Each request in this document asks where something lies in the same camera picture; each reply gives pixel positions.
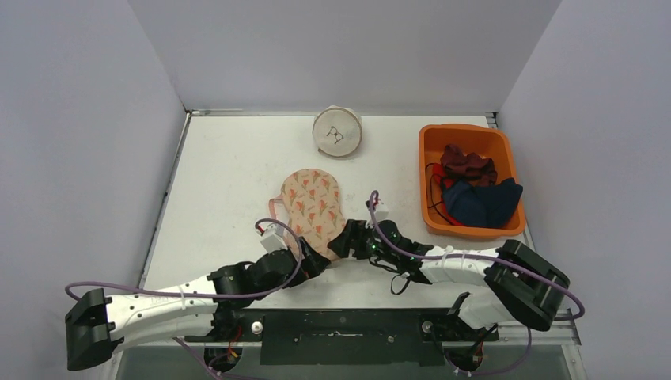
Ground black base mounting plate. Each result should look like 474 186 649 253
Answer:
185 308 499 367

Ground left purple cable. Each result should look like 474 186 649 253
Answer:
65 218 305 380

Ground purple cable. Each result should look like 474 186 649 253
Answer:
367 189 586 376
65 218 305 380

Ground navy blue garment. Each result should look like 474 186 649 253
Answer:
441 178 523 229

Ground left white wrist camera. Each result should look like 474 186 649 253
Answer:
260 222 288 253

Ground red black strappy garment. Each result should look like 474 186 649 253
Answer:
424 162 464 226

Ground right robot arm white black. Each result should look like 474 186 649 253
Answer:
327 219 570 340

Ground round white mesh laundry bag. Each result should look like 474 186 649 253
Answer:
312 105 363 158

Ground floral mesh laundry bag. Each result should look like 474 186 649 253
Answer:
268 169 347 262

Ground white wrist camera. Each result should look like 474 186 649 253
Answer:
368 199 389 228
260 222 288 253

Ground maroon garment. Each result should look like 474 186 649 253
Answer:
440 144 498 187

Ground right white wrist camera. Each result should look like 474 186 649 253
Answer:
368 199 389 228

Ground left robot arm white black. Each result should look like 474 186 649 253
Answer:
65 238 331 371

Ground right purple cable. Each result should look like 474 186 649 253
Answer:
367 189 586 376

